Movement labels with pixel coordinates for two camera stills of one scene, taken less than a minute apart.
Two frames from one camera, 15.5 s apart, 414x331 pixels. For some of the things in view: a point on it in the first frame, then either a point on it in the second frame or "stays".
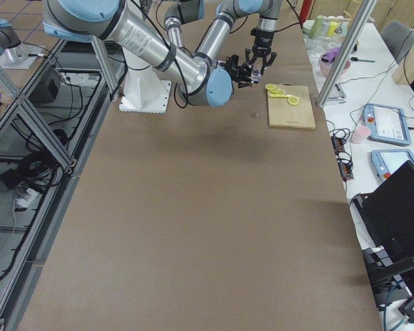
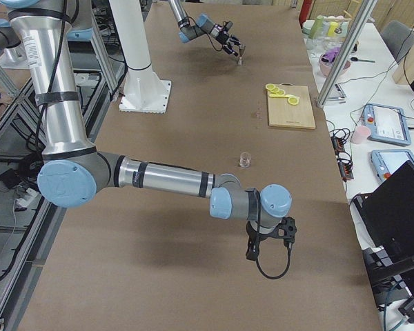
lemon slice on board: (292, 101) stays
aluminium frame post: (346, 52) stays
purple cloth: (332, 54) stays
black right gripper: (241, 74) to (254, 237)
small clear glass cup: (255, 75) to (245, 159)
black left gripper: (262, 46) to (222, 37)
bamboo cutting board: (282, 114) stays
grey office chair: (399, 38) stays
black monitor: (396, 212) stays
